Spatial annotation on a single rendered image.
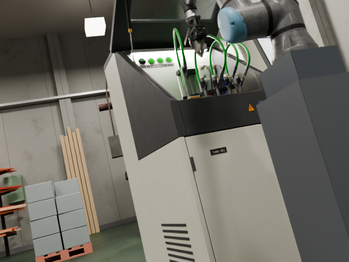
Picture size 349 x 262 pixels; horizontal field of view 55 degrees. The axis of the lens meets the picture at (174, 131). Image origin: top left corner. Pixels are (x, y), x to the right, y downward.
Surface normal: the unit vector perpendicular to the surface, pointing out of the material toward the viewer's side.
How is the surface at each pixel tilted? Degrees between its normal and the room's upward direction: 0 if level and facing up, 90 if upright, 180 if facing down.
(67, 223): 90
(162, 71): 90
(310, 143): 90
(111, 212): 90
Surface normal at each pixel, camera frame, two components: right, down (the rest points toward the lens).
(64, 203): 0.29, -0.23
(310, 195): -0.93, 0.18
